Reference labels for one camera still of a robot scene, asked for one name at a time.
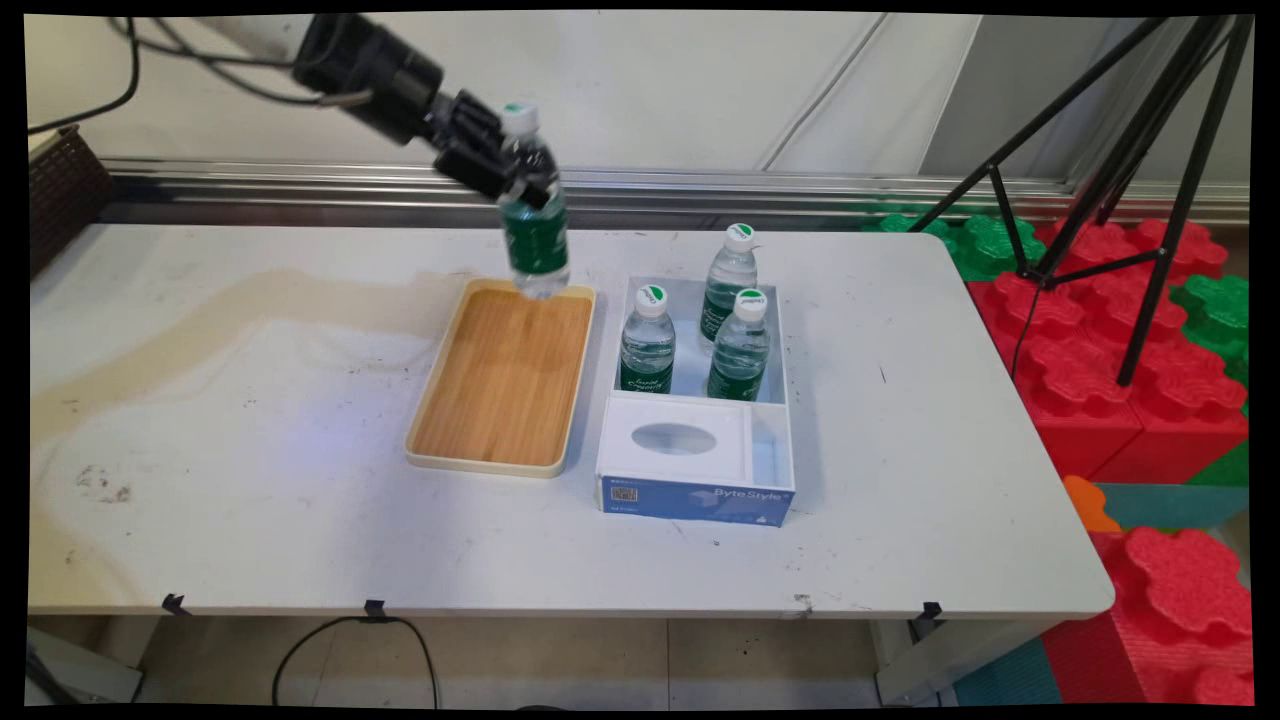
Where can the blue and white cardboard box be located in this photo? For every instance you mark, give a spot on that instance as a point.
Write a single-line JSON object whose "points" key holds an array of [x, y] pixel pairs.
{"points": [[690, 470]]}

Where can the black tripod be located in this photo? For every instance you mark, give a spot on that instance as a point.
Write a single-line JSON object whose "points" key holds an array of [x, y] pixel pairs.
{"points": [[1125, 170]]}

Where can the aluminium wall rail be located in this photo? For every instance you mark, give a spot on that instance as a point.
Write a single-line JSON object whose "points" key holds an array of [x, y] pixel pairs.
{"points": [[700, 188]]}

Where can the bamboo tray with cream rim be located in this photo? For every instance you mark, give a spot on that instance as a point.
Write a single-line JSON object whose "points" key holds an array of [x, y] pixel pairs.
{"points": [[505, 380]]}

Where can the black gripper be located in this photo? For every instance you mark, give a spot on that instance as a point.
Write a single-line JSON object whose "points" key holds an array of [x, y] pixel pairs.
{"points": [[375, 75]]}

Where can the water bottle with green label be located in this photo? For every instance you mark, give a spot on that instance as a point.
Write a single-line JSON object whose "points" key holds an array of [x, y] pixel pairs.
{"points": [[647, 350], [537, 240], [740, 355], [730, 280]]}

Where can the black table edge clip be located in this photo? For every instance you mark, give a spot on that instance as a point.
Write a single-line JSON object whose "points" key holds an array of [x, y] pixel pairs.
{"points": [[928, 620], [375, 609], [175, 603]]}

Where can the green foam block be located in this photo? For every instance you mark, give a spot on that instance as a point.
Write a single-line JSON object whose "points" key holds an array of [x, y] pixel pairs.
{"points": [[985, 245], [1220, 320]]}

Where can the teal foam mat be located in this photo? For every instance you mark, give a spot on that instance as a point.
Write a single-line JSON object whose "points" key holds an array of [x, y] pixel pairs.
{"points": [[1170, 507]]}

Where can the brown woven basket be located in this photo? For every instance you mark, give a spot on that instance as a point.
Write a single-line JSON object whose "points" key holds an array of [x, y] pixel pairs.
{"points": [[65, 195]]}

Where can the large red foam block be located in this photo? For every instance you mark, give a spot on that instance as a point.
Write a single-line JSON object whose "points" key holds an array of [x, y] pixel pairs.
{"points": [[1090, 370]]}

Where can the orange foam piece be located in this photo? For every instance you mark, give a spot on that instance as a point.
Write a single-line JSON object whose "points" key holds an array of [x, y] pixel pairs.
{"points": [[1088, 505]]}

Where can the white table leg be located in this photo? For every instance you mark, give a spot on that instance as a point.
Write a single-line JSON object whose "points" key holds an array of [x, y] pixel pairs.
{"points": [[940, 660]]}

